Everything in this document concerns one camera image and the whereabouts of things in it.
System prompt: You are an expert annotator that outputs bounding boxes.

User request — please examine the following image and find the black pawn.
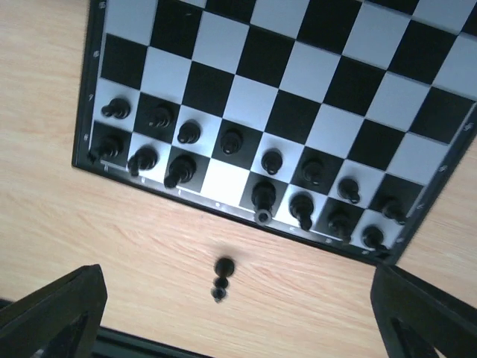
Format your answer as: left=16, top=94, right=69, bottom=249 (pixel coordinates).
left=301, top=158, right=325, bottom=186
left=381, top=197, right=407, bottom=226
left=338, top=178, right=361, bottom=204

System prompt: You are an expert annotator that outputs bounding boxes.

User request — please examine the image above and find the black and silver chessboard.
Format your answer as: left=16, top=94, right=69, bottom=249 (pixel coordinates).
left=72, top=1, right=476, bottom=265

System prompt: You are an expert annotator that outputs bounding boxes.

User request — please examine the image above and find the black chess piece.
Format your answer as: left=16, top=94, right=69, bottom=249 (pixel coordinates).
left=127, top=146, right=159, bottom=177
left=261, top=148, right=282, bottom=175
left=87, top=135, right=124, bottom=164
left=288, top=192, right=315, bottom=231
left=148, top=104, right=174, bottom=128
left=177, top=121, right=201, bottom=144
left=327, top=210, right=353, bottom=244
left=361, top=225, right=388, bottom=254
left=101, top=98, right=131, bottom=119
left=211, top=257, right=235, bottom=303
left=220, top=128, right=244, bottom=155
left=164, top=154, right=197, bottom=189
left=251, top=181, right=276, bottom=226

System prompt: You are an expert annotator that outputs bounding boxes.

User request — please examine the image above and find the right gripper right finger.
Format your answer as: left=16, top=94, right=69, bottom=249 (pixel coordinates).
left=370, top=265, right=476, bottom=357

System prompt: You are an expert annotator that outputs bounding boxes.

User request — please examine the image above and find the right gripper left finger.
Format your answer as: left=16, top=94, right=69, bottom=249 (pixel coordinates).
left=1, top=264, right=107, bottom=357

